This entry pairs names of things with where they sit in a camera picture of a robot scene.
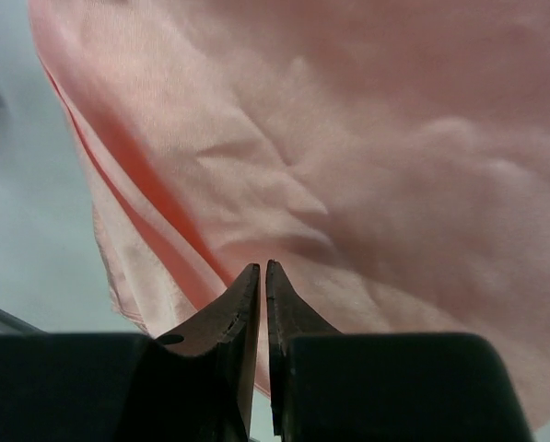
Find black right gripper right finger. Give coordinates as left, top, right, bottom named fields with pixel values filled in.
left=265, top=261, right=532, bottom=442

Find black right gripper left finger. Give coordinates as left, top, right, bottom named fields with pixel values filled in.
left=0, top=264, right=261, bottom=441

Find pink satin napkin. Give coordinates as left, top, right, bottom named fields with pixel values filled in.
left=29, top=1, right=550, bottom=427

